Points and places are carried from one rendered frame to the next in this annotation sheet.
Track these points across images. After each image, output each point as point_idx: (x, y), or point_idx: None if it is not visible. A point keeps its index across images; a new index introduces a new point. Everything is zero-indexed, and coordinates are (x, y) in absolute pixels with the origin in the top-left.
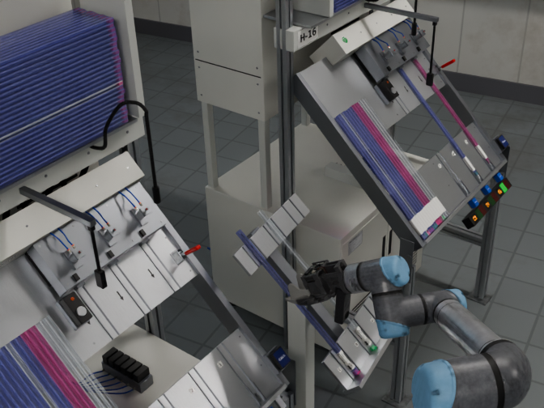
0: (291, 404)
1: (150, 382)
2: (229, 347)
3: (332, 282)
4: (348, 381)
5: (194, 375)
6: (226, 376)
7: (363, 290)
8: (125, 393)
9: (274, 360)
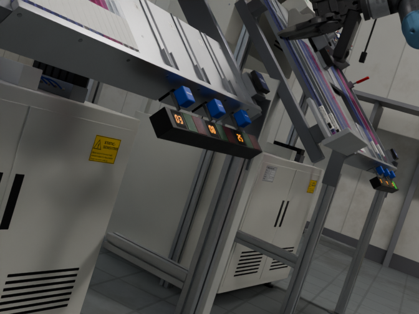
0: (245, 164)
1: (82, 96)
2: (210, 43)
3: (345, 5)
4: (328, 133)
5: (176, 22)
6: (204, 54)
7: (388, 0)
8: (49, 93)
9: (254, 78)
